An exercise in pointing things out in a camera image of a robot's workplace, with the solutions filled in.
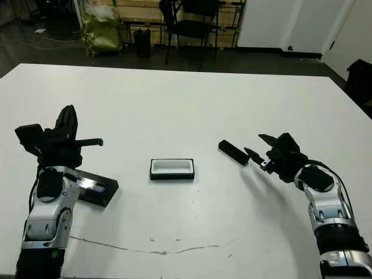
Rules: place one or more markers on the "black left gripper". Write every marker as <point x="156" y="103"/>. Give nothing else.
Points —
<point x="59" y="154"/>

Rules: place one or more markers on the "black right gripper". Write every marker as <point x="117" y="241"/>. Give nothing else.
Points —
<point x="287" y="164"/>

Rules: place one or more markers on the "black handheld camera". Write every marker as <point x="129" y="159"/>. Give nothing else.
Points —
<point x="234" y="152"/>

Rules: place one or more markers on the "black glossy box lid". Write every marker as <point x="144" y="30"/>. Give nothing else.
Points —
<point x="97" y="187"/>

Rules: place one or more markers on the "black box white lining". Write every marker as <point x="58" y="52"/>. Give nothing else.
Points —
<point x="172" y="169"/>

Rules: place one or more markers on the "yellow-green plastic sack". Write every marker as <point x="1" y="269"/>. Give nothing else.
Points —
<point x="101" y="35"/>

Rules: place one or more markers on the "white paper sheet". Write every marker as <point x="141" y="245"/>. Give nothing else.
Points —
<point x="40" y="30"/>

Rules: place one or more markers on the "small black bin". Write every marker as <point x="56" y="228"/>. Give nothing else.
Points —
<point x="143" y="43"/>

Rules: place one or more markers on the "white-legged office desk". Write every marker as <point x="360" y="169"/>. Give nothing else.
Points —
<point x="78" y="13"/>

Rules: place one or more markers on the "black padded chair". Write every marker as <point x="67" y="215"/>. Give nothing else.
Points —
<point x="361" y="81"/>

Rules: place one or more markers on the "black computer tower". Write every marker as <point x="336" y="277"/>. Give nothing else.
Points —
<point x="48" y="5"/>

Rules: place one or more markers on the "black mesh office chair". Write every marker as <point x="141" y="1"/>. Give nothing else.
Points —
<point x="191" y="29"/>

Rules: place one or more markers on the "stacked wooden crates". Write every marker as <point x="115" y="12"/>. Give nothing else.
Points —
<point x="151" y="11"/>

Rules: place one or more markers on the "white door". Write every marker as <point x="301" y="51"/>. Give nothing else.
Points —
<point x="351" y="29"/>

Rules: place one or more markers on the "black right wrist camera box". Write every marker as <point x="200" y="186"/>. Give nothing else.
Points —
<point x="288" y="142"/>

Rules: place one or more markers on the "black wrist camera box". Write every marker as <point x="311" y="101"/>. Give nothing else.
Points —
<point x="288" y="142"/>
<point x="29" y="136"/>

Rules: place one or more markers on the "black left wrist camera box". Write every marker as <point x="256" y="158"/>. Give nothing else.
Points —
<point x="29" y="136"/>

